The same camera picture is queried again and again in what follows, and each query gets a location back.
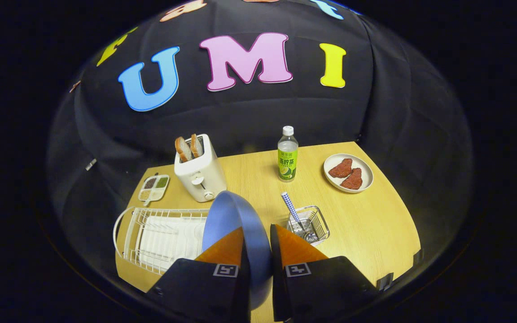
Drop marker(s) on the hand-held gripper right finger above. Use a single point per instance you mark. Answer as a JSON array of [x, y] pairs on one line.
[[276, 291]]

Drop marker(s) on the black backdrop cloth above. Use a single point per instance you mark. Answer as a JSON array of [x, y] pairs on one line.
[[249, 112]]

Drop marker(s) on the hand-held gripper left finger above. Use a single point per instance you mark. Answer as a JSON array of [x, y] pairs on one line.
[[245, 291]]

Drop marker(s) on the green label drink bottle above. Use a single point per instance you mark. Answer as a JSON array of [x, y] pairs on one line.
[[287, 161]]

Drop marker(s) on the red meat piece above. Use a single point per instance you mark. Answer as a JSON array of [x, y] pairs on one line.
[[340, 168], [352, 179]]

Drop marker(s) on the divided seasoning tray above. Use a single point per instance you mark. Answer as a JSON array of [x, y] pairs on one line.
[[154, 188]]

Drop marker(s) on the bread slice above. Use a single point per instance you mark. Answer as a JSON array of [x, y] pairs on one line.
[[183, 149], [196, 146]]

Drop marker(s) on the white clip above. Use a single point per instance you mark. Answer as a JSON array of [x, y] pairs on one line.
[[91, 164]]

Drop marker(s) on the blue plate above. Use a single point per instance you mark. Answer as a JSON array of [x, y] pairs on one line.
[[231, 215]]

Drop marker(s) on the white toaster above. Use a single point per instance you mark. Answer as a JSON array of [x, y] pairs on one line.
[[202, 175]]

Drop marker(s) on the copper clip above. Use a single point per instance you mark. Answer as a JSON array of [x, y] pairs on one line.
[[75, 86]]

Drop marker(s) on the white plate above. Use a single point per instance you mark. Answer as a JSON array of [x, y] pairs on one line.
[[366, 172]]

